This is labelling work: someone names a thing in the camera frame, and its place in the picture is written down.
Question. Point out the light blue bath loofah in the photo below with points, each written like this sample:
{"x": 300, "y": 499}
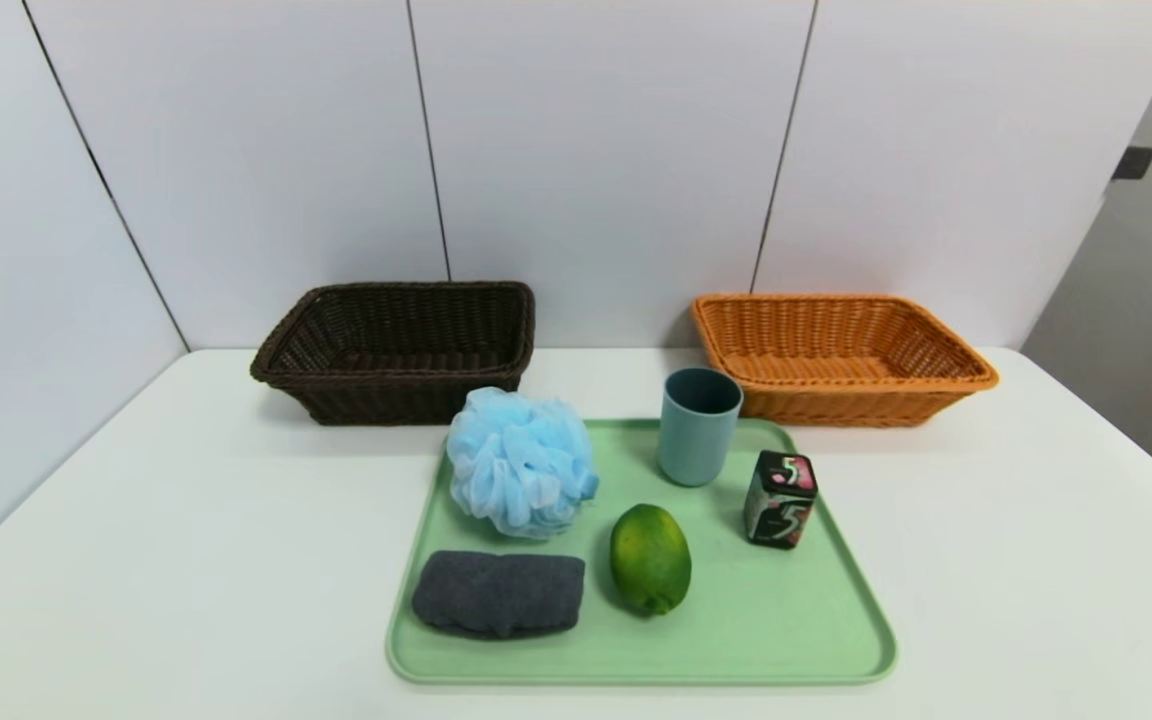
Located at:
{"x": 521, "y": 465}

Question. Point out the blue-grey plastic cup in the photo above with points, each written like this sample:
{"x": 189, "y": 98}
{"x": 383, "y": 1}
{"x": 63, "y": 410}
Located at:
{"x": 696, "y": 450}

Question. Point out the green lime fruit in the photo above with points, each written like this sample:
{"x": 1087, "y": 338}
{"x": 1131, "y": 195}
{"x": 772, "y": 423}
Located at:
{"x": 649, "y": 560}

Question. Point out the black gum box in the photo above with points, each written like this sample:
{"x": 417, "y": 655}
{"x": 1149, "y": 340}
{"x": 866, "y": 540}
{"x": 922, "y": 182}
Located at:
{"x": 781, "y": 505}

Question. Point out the dark brown wicker basket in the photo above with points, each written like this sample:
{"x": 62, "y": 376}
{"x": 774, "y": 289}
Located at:
{"x": 386, "y": 400}

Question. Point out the orange wicker basket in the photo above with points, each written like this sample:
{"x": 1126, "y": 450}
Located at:
{"x": 836, "y": 400}

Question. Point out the dark grey folded towel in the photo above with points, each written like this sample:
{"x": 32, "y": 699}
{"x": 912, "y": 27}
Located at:
{"x": 496, "y": 595}

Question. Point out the light green plastic tray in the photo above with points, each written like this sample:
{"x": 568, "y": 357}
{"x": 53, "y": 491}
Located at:
{"x": 756, "y": 620}

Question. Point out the dark wall bracket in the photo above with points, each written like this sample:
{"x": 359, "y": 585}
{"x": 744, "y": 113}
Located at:
{"x": 1134, "y": 163}

